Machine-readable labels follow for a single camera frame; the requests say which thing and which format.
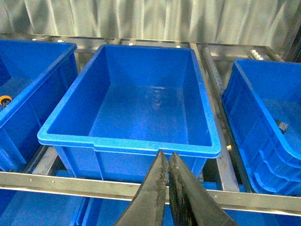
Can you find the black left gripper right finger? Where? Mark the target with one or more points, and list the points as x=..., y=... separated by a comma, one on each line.
x=190, y=203

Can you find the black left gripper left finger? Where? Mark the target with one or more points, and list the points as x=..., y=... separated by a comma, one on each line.
x=148, y=204

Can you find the red button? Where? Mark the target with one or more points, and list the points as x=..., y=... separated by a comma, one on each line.
x=282, y=126

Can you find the blue bin with buttons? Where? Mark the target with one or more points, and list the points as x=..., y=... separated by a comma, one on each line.
x=36, y=74

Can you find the blue bin far left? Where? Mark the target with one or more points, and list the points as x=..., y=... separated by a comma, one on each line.
x=127, y=104

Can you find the blue target bin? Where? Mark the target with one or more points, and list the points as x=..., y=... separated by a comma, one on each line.
x=258, y=93

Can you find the lower shelf blue bin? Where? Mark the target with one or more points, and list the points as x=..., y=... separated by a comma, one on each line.
x=18, y=208

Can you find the yellow button lying right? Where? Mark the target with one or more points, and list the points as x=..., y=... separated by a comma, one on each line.
x=5, y=101

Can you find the metal shelf front rail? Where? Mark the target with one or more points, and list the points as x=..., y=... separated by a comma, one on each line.
x=264, y=203

